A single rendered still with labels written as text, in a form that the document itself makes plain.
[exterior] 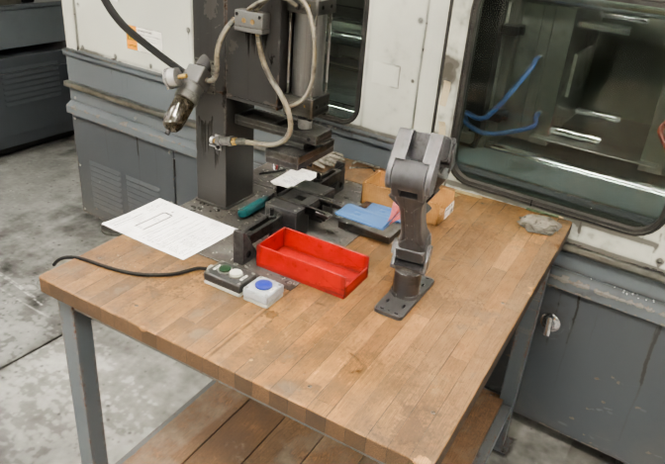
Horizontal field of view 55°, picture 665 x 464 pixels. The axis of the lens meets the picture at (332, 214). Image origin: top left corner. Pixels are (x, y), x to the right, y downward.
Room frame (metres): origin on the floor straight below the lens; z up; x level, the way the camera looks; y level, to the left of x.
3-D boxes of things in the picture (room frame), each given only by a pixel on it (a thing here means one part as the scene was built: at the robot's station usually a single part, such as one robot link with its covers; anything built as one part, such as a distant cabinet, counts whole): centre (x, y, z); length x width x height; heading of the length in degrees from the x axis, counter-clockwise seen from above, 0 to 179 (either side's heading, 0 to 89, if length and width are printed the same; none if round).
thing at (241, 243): (1.38, 0.21, 0.95); 0.06 x 0.03 x 0.09; 152
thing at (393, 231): (1.62, -0.13, 0.91); 0.17 x 0.16 x 0.02; 152
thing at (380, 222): (1.48, -0.09, 1.00); 0.15 x 0.07 x 0.03; 62
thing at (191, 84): (1.62, 0.40, 1.25); 0.19 x 0.07 x 0.19; 152
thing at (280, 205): (1.60, 0.09, 0.98); 0.20 x 0.10 x 0.01; 152
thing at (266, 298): (1.22, 0.14, 0.90); 0.07 x 0.07 x 0.06; 62
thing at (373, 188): (1.76, -0.22, 0.93); 0.25 x 0.13 x 0.08; 62
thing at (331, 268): (1.34, 0.04, 0.93); 0.25 x 0.12 x 0.06; 62
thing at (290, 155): (1.62, 0.16, 1.22); 0.26 x 0.18 x 0.30; 62
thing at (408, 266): (1.28, -0.19, 1.00); 0.09 x 0.06 x 0.06; 70
